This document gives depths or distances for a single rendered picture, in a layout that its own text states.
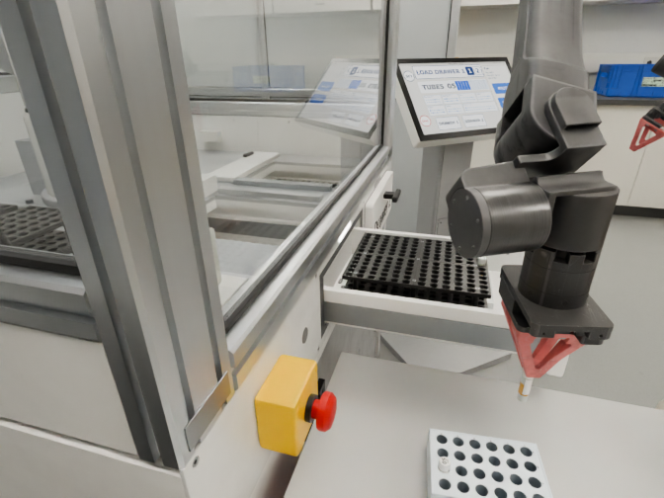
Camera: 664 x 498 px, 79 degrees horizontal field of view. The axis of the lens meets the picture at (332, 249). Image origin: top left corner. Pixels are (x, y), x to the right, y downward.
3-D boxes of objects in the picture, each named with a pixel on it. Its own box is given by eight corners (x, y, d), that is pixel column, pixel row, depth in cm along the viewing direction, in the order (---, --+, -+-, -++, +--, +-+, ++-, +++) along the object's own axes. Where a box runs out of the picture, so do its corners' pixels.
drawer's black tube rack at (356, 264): (479, 276, 76) (485, 244, 73) (484, 331, 61) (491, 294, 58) (364, 261, 82) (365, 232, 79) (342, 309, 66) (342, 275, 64)
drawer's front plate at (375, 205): (390, 208, 115) (393, 170, 110) (372, 252, 89) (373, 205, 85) (384, 207, 115) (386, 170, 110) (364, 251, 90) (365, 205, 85)
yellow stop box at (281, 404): (324, 407, 48) (323, 360, 44) (303, 460, 41) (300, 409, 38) (284, 398, 49) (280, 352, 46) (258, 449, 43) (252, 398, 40)
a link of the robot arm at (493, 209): (585, 84, 33) (528, 147, 41) (455, 92, 31) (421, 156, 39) (650, 213, 29) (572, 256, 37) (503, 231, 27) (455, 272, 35)
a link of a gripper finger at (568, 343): (504, 391, 40) (522, 314, 36) (487, 343, 46) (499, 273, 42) (577, 395, 39) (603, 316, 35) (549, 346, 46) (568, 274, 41)
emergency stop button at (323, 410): (339, 412, 45) (339, 384, 43) (329, 442, 41) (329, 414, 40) (313, 406, 46) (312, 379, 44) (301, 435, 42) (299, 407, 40)
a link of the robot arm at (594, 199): (642, 179, 30) (586, 160, 35) (560, 188, 29) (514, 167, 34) (616, 260, 34) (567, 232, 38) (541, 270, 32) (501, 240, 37)
